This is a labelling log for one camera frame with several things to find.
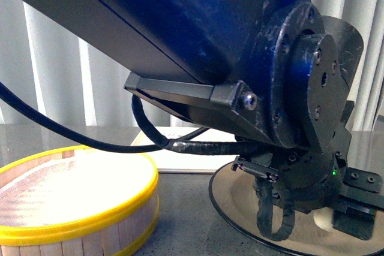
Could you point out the white steamed bun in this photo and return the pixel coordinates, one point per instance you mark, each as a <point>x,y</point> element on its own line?
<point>323,218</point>

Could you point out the white bear tray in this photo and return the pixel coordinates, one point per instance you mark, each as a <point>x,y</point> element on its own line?
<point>171,162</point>

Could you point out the grey pleated curtain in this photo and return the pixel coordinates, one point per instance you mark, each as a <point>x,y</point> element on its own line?
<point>74,84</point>

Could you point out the black rimmed tan plate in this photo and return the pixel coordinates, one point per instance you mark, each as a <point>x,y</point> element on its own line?
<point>234,198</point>

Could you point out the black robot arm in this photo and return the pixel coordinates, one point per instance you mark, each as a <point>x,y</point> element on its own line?
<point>264,80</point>

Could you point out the white steamer cloth liner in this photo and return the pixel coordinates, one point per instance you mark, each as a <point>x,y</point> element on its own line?
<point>73,189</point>

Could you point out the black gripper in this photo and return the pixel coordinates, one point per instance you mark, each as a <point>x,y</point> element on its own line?
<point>287,182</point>

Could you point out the yellow rimmed bamboo steamer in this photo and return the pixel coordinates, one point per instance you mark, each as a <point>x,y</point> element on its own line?
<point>106,234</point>

